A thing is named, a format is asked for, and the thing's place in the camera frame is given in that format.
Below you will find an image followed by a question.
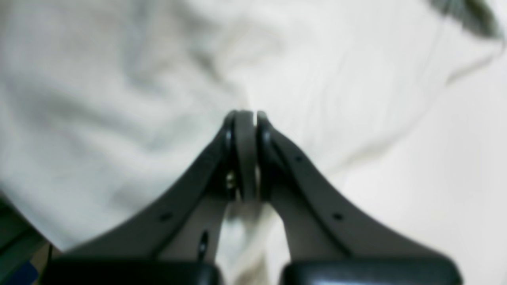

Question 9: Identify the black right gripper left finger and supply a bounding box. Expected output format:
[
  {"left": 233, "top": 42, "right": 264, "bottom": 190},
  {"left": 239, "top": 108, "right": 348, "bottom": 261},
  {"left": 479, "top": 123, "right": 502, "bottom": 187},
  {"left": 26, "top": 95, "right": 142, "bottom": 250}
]
[{"left": 40, "top": 111, "right": 256, "bottom": 285}]

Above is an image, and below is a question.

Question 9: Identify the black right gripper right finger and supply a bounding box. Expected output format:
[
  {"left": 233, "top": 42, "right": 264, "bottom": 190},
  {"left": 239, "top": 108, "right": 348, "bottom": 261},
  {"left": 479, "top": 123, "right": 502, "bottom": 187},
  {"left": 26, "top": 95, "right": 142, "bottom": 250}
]
[{"left": 257, "top": 112, "right": 462, "bottom": 285}]

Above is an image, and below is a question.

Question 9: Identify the beige t-shirt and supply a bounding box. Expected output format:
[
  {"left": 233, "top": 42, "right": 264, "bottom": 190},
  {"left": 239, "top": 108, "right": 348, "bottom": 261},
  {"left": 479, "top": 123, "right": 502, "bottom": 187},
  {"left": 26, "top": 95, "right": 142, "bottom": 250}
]
[{"left": 1, "top": 0, "right": 506, "bottom": 285}]

